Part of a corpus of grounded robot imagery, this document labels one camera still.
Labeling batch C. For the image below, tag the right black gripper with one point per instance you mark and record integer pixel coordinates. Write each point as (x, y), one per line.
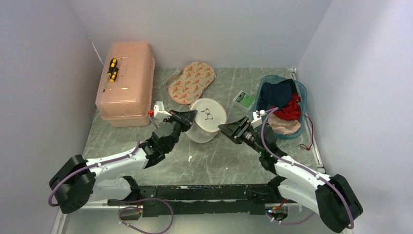
(237, 128)

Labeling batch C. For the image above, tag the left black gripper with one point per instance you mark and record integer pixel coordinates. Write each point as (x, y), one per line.
(186, 118)

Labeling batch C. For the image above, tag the white mesh laundry bag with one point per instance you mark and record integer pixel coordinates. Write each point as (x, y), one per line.
(210, 114)

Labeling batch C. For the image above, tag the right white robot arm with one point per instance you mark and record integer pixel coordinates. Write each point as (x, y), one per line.
(330, 197)

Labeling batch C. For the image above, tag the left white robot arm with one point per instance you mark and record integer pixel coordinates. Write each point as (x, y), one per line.
(81, 181)

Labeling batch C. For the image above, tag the patterned beige oven mitt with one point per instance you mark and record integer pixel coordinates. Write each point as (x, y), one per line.
(187, 86)

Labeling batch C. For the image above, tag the green white small box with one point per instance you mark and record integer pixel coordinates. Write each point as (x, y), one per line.
(243, 101)

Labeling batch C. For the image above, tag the beige pink cloth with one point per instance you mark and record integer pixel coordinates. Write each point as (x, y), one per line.
(284, 127)

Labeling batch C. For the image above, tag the pink plastic storage box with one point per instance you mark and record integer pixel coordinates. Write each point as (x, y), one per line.
(126, 102)

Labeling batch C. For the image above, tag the navy blue cloth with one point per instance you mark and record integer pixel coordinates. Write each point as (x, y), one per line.
(276, 94)

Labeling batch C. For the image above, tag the red cloth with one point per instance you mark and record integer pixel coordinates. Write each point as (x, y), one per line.
(292, 110)

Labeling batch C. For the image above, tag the teal plastic basket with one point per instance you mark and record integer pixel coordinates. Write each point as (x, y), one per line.
(301, 90)

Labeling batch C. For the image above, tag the yellow black screwdriver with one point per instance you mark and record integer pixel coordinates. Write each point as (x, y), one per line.
(112, 65)
(112, 76)

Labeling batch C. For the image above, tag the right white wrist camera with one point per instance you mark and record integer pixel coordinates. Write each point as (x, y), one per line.
(257, 118)

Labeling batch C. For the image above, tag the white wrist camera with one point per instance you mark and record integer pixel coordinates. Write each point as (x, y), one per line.
(257, 118)
(158, 111)

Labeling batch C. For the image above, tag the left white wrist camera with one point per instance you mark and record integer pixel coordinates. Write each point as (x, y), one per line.
(158, 111)

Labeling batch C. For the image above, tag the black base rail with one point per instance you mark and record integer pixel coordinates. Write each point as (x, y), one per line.
(254, 199)

